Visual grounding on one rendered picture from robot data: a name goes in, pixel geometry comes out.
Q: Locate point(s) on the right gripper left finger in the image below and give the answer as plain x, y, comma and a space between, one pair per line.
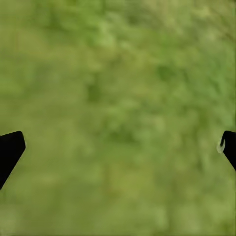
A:
12, 146

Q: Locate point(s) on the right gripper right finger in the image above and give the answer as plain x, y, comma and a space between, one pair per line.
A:
227, 144

